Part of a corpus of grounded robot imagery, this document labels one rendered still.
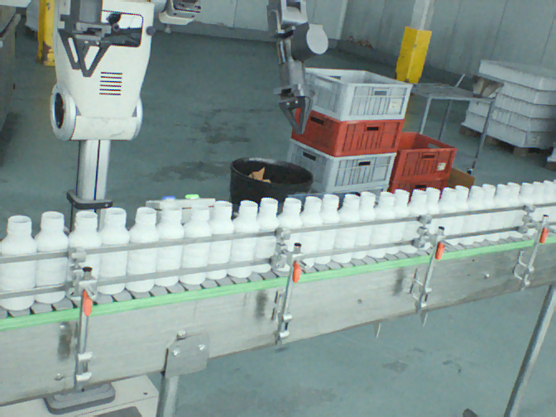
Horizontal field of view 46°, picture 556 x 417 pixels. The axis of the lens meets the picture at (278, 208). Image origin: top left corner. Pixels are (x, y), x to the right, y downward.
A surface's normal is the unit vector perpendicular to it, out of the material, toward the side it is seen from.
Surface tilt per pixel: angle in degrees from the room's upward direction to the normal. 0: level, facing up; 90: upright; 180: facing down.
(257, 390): 0
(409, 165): 90
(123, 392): 0
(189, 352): 90
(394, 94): 90
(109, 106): 90
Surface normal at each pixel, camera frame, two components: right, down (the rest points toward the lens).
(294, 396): 0.17, -0.92
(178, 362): 0.55, 0.37
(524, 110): -0.83, 0.04
